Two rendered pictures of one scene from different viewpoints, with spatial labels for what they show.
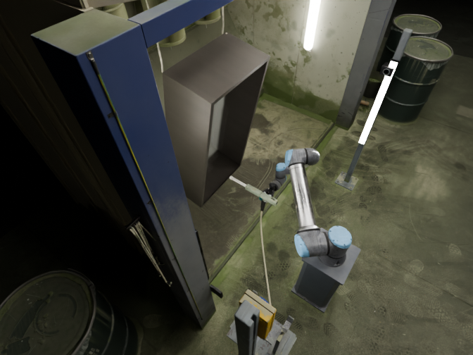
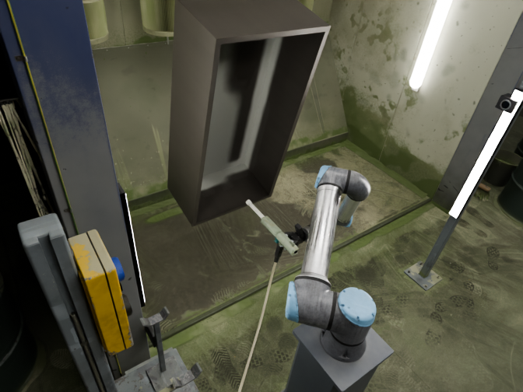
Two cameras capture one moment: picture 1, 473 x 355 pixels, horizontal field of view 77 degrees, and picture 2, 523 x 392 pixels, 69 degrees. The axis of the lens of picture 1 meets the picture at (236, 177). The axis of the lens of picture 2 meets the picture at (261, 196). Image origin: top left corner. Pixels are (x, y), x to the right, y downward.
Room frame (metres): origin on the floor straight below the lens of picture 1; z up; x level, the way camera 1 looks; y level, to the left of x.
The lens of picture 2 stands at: (-0.06, -0.44, 2.09)
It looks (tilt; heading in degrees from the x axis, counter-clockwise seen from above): 39 degrees down; 13
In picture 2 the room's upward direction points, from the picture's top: 6 degrees clockwise
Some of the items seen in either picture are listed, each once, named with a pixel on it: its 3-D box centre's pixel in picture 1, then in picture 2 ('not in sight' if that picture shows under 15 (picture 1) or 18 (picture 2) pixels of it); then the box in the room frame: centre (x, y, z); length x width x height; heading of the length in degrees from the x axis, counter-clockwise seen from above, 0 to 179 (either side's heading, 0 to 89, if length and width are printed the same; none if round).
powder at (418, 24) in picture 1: (417, 25); not in sight; (3.85, -2.38, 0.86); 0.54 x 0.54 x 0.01
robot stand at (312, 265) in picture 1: (322, 272); (328, 376); (0.89, -0.64, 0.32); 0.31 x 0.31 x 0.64; 52
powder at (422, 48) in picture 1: (424, 49); not in sight; (3.22, -2.21, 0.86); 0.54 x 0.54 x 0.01
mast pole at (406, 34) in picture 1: (369, 123); (471, 187); (2.04, -1.22, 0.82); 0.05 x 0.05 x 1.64; 52
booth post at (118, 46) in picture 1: (175, 250); (91, 218); (0.72, 0.34, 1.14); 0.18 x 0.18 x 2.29; 52
